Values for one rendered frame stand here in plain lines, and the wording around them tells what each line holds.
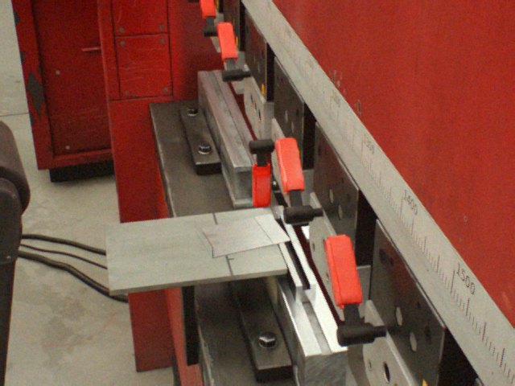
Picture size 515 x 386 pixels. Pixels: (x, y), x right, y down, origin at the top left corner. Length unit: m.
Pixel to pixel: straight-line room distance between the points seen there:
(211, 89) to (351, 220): 1.17
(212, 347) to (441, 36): 0.82
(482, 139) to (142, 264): 0.82
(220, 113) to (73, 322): 1.21
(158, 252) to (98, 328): 1.49
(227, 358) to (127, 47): 0.99
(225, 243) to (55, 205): 2.20
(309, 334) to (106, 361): 1.52
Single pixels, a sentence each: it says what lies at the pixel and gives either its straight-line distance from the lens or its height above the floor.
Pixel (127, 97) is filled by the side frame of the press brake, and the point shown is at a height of 0.89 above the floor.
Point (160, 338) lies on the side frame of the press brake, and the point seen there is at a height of 0.12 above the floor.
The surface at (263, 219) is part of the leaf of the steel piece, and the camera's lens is 1.35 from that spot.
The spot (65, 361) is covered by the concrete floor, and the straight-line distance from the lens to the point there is 2.65.
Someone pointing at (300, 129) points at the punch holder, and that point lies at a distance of 0.95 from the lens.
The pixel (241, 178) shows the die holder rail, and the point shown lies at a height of 0.93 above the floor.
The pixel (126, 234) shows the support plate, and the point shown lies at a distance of 1.33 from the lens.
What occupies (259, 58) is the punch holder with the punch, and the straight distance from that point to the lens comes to 1.16.
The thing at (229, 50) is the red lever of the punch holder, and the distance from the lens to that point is 1.23.
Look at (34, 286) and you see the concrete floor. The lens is 2.99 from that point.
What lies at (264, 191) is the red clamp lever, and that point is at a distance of 1.07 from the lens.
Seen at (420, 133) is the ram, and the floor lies 1.45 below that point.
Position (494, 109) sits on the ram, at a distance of 0.49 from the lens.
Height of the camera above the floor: 1.71
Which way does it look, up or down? 30 degrees down
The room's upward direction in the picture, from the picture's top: straight up
